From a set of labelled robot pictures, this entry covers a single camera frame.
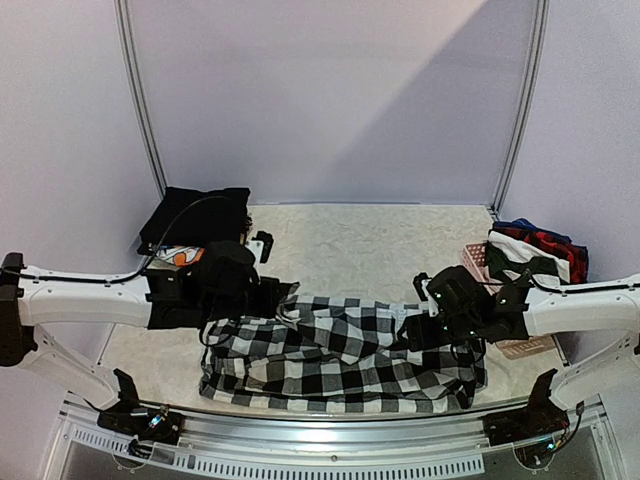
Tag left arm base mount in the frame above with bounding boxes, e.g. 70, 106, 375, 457
97, 369, 185, 445

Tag colourful patterned folded shorts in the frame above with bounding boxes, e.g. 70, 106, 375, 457
153, 246, 205, 268

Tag red black plaid shirt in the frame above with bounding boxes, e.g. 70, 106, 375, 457
491, 222, 589, 284

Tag pink plastic laundry basket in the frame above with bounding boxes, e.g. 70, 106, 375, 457
459, 242, 556, 361

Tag left aluminium frame post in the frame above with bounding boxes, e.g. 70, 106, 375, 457
113, 0, 167, 196

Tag right aluminium frame post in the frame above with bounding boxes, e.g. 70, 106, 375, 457
487, 0, 550, 220

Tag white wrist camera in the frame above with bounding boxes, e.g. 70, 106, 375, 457
246, 230, 274, 264
413, 272, 439, 317

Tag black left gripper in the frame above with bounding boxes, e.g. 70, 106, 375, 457
201, 276, 286, 324

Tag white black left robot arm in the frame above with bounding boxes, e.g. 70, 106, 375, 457
1, 241, 297, 434

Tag blue plaid garment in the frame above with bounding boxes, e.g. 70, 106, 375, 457
494, 218, 572, 243

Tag black white checked shirt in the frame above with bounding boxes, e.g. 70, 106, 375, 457
199, 295, 488, 414

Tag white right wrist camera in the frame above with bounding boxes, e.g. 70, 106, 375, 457
413, 272, 439, 317

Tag front aluminium rail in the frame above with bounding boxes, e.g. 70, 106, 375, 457
44, 396, 625, 479

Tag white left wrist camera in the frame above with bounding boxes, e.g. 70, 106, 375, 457
246, 230, 274, 264

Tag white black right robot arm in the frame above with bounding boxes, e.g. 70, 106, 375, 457
401, 266, 639, 436

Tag aluminium frame post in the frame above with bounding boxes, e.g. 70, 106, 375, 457
487, 0, 550, 220
113, 0, 167, 196

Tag black t-shirt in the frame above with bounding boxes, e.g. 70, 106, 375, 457
137, 187, 251, 255

